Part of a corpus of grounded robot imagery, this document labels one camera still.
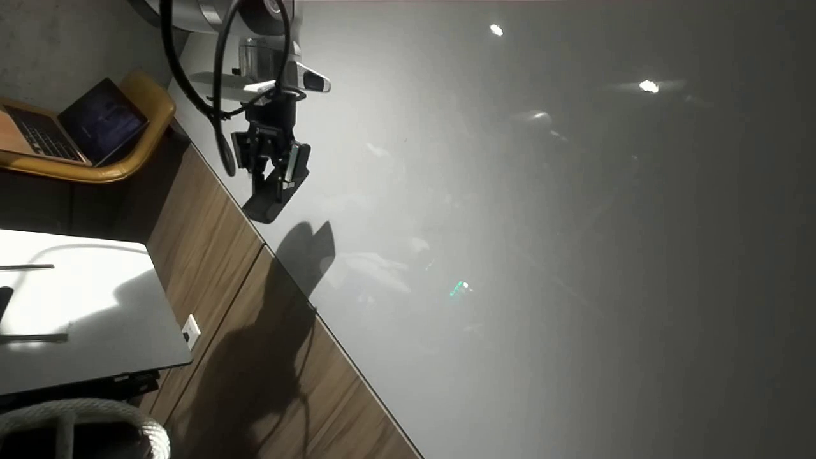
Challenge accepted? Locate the small white side table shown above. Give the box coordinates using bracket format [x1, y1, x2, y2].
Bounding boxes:
[0, 228, 196, 399]

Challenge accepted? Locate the yellow wooden chair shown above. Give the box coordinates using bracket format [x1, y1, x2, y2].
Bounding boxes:
[0, 69, 178, 190]

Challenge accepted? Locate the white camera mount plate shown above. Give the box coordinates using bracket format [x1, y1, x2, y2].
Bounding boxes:
[188, 71, 285, 106]

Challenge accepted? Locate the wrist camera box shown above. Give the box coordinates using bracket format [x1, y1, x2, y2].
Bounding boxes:
[288, 66, 334, 97]

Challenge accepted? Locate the white round hoop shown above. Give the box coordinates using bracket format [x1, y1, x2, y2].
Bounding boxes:
[0, 396, 175, 459]

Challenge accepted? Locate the small white tag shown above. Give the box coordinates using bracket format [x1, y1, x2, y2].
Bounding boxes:
[181, 312, 205, 353]

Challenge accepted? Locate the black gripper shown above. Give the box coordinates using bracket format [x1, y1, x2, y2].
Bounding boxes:
[232, 92, 313, 199]

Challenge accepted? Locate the open laptop computer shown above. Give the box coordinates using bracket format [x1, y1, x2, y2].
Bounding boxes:
[0, 78, 154, 170]

